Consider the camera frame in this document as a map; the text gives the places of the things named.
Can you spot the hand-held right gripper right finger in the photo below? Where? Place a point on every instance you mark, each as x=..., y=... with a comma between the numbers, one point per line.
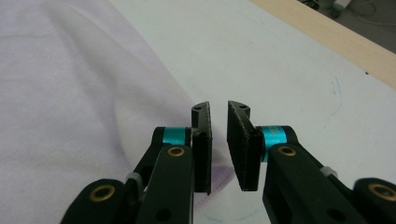
x=244, y=155

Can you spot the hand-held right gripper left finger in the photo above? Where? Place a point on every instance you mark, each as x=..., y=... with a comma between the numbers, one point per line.
x=202, y=155

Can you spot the lilac printed towel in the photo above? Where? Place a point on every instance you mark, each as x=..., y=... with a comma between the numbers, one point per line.
x=77, y=109

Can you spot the white foam mat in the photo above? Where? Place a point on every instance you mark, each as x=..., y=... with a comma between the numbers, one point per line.
x=280, y=68

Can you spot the white power unit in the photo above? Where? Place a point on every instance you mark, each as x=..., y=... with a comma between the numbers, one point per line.
x=342, y=3

